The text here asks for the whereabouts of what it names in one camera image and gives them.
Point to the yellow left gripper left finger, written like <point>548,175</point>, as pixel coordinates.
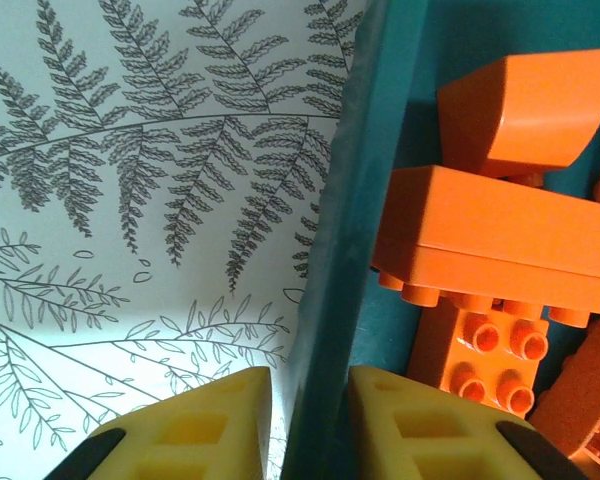
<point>195,435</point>

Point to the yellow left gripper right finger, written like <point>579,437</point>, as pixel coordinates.
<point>420,440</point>

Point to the small square orange lego brick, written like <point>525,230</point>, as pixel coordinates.
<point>495,365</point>

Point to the large orange lego brick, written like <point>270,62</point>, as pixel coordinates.
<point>505,235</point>

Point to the teal plastic container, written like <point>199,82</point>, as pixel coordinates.
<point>350,200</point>

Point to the orange curved lego brick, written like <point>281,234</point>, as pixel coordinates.
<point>530,110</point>

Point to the floral patterned tablecloth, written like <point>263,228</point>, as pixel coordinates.
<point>130,200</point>

